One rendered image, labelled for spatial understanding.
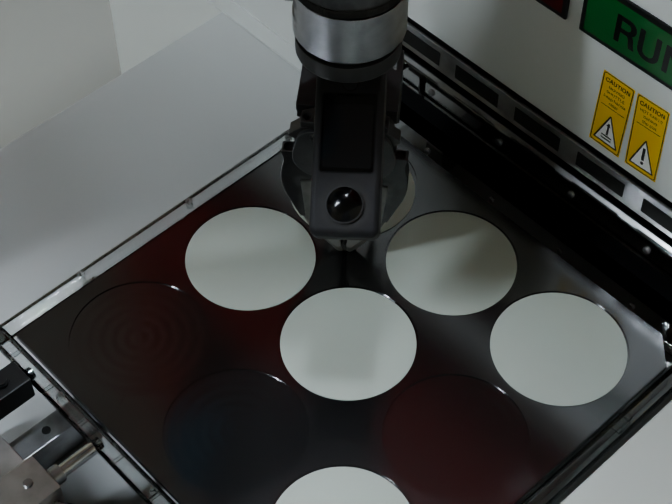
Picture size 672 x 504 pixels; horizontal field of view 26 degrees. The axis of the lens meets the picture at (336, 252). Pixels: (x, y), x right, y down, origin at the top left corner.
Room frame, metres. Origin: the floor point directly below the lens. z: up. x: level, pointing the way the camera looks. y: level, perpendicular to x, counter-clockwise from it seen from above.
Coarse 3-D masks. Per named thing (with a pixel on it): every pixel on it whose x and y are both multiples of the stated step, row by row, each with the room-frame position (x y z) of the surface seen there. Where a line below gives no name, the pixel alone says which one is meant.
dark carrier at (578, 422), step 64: (256, 192) 0.75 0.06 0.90; (448, 192) 0.75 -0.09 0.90; (320, 256) 0.68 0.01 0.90; (384, 256) 0.68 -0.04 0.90; (64, 320) 0.62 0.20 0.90; (128, 320) 0.62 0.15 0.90; (192, 320) 0.62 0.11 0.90; (256, 320) 0.62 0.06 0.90; (448, 320) 0.62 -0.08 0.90; (640, 320) 0.62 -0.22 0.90; (64, 384) 0.57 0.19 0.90; (128, 384) 0.57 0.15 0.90; (192, 384) 0.57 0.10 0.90; (256, 384) 0.57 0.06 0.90; (448, 384) 0.57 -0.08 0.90; (640, 384) 0.57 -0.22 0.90; (128, 448) 0.51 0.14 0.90; (192, 448) 0.51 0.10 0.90; (256, 448) 0.51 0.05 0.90; (320, 448) 0.51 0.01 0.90; (384, 448) 0.51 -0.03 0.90; (448, 448) 0.51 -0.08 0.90; (512, 448) 0.51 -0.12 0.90; (576, 448) 0.51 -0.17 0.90
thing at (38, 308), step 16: (272, 144) 0.79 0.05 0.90; (256, 160) 0.78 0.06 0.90; (224, 176) 0.76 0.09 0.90; (240, 176) 0.76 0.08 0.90; (208, 192) 0.74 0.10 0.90; (176, 208) 0.73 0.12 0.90; (192, 208) 0.73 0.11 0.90; (160, 224) 0.71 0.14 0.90; (128, 240) 0.69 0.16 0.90; (144, 240) 0.70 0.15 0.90; (112, 256) 0.68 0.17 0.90; (128, 256) 0.68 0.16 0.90; (96, 272) 0.67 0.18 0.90; (64, 288) 0.65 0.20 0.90; (80, 288) 0.65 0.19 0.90; (32, 304) 0.63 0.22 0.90; (48, 304) 0.64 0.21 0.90; (16, 320) 0.62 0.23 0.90; (32, 320) 0.62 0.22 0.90
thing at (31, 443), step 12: (84, 408) 0.58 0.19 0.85; (48, 420) 0.57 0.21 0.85; (60, 420) 0.57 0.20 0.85; (96, 420) 0.58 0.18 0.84; (36, 432) 0.56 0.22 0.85; (48, 432) 0.56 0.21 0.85; (60, 432) 0.56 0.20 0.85; (72, 432) 0.56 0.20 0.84; (12, 444) 0.55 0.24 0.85; (24, 444) 0.55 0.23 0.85; (36, 444) 0.55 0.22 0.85; (48, 444) 0.55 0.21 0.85; (60, 444) 0.55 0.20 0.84; (72, 444) 0.56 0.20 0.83; (24, 456) 0.54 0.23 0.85; (36, 456) 0.54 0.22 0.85; (48, 456) 0.55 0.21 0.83; (60, 456) 0.55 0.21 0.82
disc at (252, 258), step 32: (224, 224) 0.71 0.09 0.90; (256, 224) 0.71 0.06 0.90; (288, 224) 0.71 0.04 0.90; (192, 256) 0.68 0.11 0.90; (224, 256) 0.68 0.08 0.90; (256, 256) 0.68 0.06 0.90; (288, 256) 0.68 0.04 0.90; (224, 288) 0.65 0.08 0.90; (256, 288) 0.65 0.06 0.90; (288, 288) 0.65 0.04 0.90
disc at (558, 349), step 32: (512, 320) 0.62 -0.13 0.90; (544, 320) 0.62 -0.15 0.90; (576, 320) 0.62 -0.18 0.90; (608, 320) 0.62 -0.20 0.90; (512, 352) 0.59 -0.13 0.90; (544, 352) 0.59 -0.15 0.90; (576, 352) 0.59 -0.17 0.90; (608, 352) 0.59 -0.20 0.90; (512, 384) 0.57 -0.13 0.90; (544, 384) 0.57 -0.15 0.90; (576, 384) 0.57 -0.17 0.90; (608, 384) 0.57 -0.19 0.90
